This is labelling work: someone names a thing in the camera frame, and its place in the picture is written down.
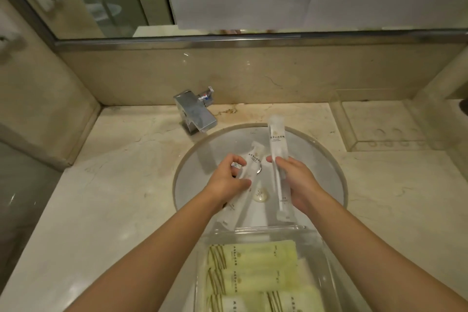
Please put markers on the person's right thumb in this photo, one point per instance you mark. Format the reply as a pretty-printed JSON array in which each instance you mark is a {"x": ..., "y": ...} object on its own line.
[{"x": 275, "y": 159}]

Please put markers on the clear acrylic tray with packets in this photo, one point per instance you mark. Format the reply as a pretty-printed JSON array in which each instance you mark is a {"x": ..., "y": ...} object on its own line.
[{"x": 321, "y": 249}]

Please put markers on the chrome square faucet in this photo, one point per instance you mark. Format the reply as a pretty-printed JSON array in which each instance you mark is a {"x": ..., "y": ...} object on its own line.
[{"x": 193, "y": 112}]

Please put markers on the green striped toiletry packet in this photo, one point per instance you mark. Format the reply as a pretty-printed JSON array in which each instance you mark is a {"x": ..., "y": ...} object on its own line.
[
  {"x": 248, "y": 280},
  {"x": 252, "y": 255},
  {"x": 234, "y": 302},
  {"x": 292, "y": 300}
]

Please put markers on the person's right hand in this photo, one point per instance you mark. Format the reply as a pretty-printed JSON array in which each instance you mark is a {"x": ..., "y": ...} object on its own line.
[{"x": 301, "y": 187}]

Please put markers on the long white toiletry packet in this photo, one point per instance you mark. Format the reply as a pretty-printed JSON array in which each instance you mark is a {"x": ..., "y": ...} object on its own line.
[{"x": 278, "y": 136}]

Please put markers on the person's right forearm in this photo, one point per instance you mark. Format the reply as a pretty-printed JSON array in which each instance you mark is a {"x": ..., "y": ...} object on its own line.
[{"x": 373, "y": 260}]

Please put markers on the person's left forearm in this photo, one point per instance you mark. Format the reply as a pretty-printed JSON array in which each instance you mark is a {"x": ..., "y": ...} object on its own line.
[{"x": 153, "y": 260}]

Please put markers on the person's left hand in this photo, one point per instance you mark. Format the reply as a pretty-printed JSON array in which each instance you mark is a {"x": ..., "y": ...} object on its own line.
[{"x": 221, "y": 183}]

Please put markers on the white round sink basin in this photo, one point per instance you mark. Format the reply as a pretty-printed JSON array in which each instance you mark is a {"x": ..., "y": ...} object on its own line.
[{"x": 318, "y": 169}]

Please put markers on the short white toiletry packet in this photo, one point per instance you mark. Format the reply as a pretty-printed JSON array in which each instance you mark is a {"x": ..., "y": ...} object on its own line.
[{"x": 256, "y": 153}]

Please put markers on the person's left thumb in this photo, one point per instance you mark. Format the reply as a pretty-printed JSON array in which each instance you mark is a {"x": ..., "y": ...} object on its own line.
[{"x": 241, "y": 185}]

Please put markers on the empty clear acrylic tray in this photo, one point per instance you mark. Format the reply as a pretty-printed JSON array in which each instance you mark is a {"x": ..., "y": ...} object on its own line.
[{"x": 384, "y": 121}]

